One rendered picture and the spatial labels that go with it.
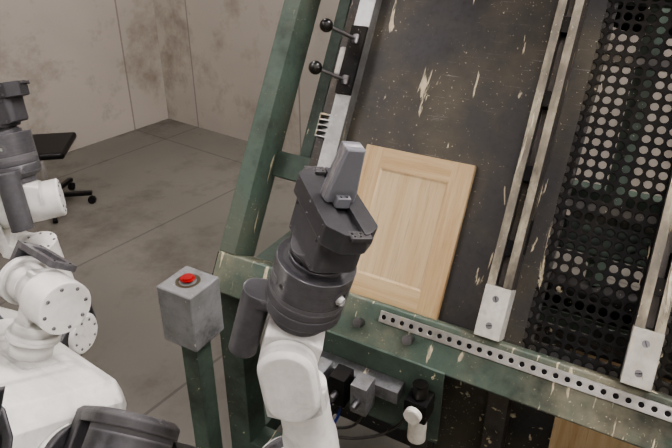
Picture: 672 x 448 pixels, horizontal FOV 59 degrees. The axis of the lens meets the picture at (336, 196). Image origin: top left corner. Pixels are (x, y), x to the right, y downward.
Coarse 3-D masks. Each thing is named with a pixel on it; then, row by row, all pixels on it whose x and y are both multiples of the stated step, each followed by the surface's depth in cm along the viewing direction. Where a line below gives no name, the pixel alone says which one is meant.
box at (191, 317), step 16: (176, 272) 166; (192, 272) 166; (160, 288) 159; (176, 288) 159; (192, 288) 159; (208, 288) 161; (160, 304) 162; (176, 304) 158; (192, 304) 156; (208, 304) 162; (176, 320) 161; (192, 320) 158; (208, 320) 164; (176, 336) 164; (192, 336) 160; (208, 336) 166
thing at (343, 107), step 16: (368, 0) 171; (368, 16) 170; (368, 32) 170; (368, 48) 172; (336, 96) 171; (352, 96) 170; (336, 112) 171; (352, 112) 172; (336, 128) 170; (336, 144) 170; (320, 160) 171
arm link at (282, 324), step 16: (256, 288) 66; (240, 304) 66; (256, 304) 65; (272, 304) 64; (240, 320) 67; (256, 320) 67; (272, 320) 66; (288, 320) 63; (304, 320) 62; (320, 320) 63; (336, 320) 65; (240, 336) 68; (256, 336) 68; (272, 336) 65; (288, 336) 65; (304, 336) 65; (320, 336) 66; (240, 352) 69; (320, 352) 66
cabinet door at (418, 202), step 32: (384, 160) 165; (416, 160) 161; (448, 160) 157; (384, 192) 164; (416, 192) 160; (448, 192) 156; (384, 224) 163; (416, 224) 159; (448, 224) 155; (384, 256) 162; (416, 256) 158; (448, 256) 154; (352, 288) 164; (384, 288) 160; (416, 288) 157
